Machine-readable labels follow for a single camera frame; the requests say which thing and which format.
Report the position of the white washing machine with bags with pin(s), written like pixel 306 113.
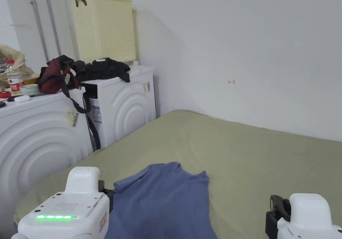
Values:
pixel 34 142

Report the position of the blue shirt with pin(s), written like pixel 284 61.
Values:
pixel 160 204

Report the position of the grey wall pipe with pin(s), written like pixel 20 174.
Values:
pixel 53 20
pixel 38 22

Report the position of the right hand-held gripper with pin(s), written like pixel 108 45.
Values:
pixel 307 217

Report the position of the bed with pale green sheet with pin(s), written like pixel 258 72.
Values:
pixel 253 164

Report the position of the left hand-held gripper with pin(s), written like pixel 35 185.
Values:
pixel 74 207

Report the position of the white washing machine with basket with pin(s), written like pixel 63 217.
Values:
pixel 125 110

